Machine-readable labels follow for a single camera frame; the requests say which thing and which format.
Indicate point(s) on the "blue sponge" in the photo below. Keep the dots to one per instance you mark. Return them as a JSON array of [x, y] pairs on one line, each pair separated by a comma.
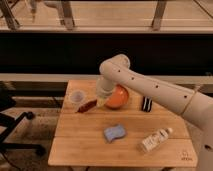
[[114, 132]]

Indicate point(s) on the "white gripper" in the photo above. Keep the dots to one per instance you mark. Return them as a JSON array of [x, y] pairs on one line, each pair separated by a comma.
[[104, 89]]

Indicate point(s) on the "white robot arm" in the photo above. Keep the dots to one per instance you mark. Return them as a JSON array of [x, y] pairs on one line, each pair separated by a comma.
[[191, 105]]

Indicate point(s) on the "wooden table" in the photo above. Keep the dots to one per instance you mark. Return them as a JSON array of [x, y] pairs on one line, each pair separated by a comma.
[[79, 139]]

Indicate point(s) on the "black office chair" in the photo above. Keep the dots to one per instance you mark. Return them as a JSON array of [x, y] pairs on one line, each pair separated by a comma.
[[10, 123]]

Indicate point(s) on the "translucent white cup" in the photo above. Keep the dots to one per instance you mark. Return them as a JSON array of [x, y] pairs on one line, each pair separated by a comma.
[[76, 99]]

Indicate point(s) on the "orange ceramic bowl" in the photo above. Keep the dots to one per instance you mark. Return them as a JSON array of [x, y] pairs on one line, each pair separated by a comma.
[[118, 98]]

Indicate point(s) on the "black striped rectangular block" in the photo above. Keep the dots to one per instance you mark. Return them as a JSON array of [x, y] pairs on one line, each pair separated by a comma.
[[146, 104]]

